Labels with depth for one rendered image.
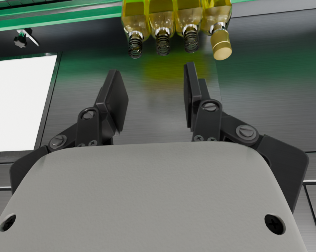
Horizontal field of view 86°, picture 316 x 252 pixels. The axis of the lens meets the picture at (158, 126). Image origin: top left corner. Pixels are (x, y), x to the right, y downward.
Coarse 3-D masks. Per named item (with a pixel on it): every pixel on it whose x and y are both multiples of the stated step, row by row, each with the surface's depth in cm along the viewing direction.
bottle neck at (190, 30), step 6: (192, 24) 34; (186, 30) 34; (192, 30) 33; (186, 36) 33; (192, 36) 33; (186, 42) 33; (192, 42) 32; (198, 42) 33; (186, 48) 34; (192, 48) 35; (198, 48) 34
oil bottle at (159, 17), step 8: (152, 0) 36; (160, 0) 36; (168, 0) 35; (152, 8) 35; (160, 8) 35; (168, 8) 34; (152, 16) 34; (160, 16) 34; (168, 16) 34; (152, 24) 35; (160, 24) 34; (168, 24) 34; (152, 32) 36
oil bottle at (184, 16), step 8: (176, 0) 35; (184, 0) 35; (192, 0) 34; (200, 0) 34; (176, 8) 34; (184, 8) 34; (192, 8) 34; (200, 8) 33; (176, 16) 34; (184, 16) 34; (192, 16) 33; (200, 16) 34; (176, 24) 36; (184, 24) 34; (200, 24) 35; (176, 32) 38
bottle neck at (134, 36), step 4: (132, 32) 35; (136, 32) 35; (132, 36) 35; (136, 36) 35; (140, 36) 35; (132, 40) 34; (136, 40) 34; (140, 40) 35; (128, 44) 35; (132, 44) 34; (136, 44) 34; (140, 44) 35; (128, 48) 34; (132, 48) 34; (136, 48) 34; (140, 48) 34; (128, 52) 34; (132, 52) 36; (136, 52) 36; (140, 52) 34; (132, 56) 36; (136, 56) 36; (140, 56) 35
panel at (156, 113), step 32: (64, 64) 52; (96, 64) 51; (128, 64) 49; (160, 64) 48; (64, 96) 48; (96, 96) 47; (128, 96) 46; (160, 96) 44; (64, 128) 44; (128, 128) 42; (160, 128) 41
